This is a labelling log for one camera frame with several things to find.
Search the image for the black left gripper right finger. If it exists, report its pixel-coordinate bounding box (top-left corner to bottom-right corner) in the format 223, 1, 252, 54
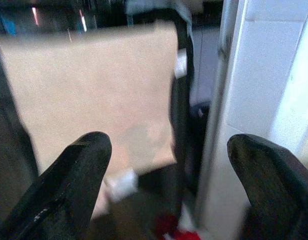
226, 133, 308, 240

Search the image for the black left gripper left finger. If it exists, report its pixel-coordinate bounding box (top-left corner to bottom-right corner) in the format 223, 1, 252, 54
0, 131, 113, 240

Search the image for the small white box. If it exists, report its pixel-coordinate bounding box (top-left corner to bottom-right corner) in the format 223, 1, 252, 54
105, 168, 139, 202

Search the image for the white door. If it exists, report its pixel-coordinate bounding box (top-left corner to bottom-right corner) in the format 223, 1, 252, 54
193, 0, 308, 240

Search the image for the red cloth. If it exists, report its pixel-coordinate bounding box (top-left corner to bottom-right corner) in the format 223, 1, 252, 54
153, 214, 202, 240

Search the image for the black upright frame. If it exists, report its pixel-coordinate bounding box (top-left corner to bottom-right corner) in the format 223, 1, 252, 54
168, 9, 209, 201

